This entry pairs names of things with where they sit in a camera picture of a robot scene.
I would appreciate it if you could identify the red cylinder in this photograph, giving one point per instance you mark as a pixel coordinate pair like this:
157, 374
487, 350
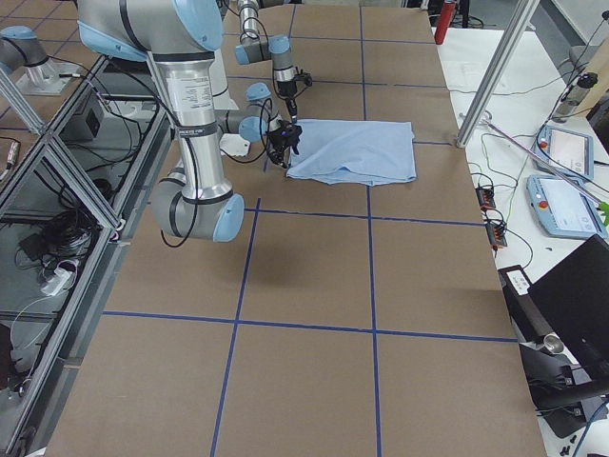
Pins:
444, 20

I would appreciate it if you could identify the black monitor stand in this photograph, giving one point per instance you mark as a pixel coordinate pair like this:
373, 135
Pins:
566, 397

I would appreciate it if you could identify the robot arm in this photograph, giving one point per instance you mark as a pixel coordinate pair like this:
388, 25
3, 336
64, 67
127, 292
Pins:
179, 41
256, 45

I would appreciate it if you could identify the teach pendant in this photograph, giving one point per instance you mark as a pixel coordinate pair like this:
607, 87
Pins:
571, 149
561, 210

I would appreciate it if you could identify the aluminium frame post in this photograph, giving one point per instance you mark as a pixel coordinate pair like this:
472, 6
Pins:
509, 41

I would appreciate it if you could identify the black monitor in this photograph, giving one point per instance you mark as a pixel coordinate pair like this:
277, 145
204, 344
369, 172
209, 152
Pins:
572, 297

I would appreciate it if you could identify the orange terminal block strip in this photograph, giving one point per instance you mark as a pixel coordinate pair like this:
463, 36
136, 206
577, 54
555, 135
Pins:
494, 222

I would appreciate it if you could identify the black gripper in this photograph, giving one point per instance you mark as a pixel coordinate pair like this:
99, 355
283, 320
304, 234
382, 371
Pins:
277, 139
287, 91

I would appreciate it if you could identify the teach pendant far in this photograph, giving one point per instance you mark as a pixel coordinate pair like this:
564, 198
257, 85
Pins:
571, 149

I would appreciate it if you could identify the teach pendant near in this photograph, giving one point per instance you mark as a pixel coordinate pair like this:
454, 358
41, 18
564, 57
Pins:
561, 210

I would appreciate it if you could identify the white power strip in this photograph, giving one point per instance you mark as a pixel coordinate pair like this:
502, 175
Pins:
58, 281

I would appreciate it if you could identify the aluminium frame rail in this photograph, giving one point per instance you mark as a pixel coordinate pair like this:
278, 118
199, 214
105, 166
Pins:
73, 201

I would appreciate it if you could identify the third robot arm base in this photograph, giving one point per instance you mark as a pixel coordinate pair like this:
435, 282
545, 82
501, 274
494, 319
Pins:
21, 48

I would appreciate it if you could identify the light blue t-shirt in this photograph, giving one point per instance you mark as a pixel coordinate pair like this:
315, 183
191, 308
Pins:
370, 153

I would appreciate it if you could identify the water bottle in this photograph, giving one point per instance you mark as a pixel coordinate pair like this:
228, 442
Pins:
575, 94

